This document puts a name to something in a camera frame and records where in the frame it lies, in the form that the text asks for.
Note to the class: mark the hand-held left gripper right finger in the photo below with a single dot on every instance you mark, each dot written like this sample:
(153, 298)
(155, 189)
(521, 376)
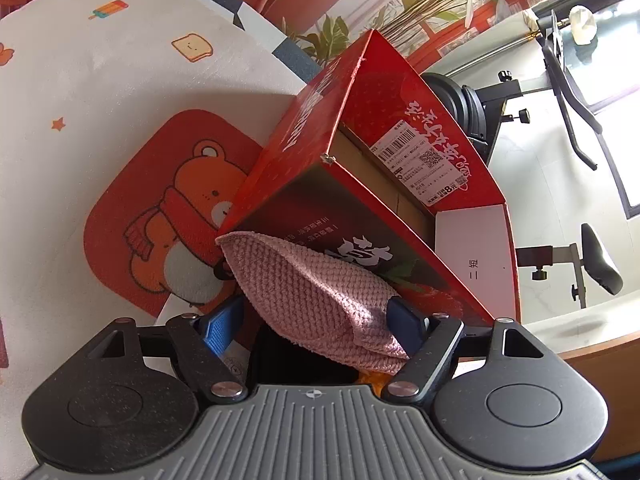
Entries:
(402, 325)

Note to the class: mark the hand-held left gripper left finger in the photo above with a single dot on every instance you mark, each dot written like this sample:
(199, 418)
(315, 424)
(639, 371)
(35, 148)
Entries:
(220, 332)

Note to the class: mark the pink knitted cloth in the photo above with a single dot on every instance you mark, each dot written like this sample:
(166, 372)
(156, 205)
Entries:
(310, 290)

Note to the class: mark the red strawberry cardboard box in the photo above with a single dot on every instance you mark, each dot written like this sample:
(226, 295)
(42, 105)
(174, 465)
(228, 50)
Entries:
(310, 125)

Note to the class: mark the orange soft item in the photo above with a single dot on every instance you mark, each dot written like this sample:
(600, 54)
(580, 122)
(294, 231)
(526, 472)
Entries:
(375, 379)

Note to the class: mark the wooden furniture edge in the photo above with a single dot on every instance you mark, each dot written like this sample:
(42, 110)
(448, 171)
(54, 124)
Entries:
(600, 385)

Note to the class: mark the black exercise bike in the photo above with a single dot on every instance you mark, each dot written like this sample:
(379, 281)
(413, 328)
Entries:
(460, 105)

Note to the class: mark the white printed blanket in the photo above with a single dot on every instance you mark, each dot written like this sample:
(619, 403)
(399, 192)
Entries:
(100, 85)

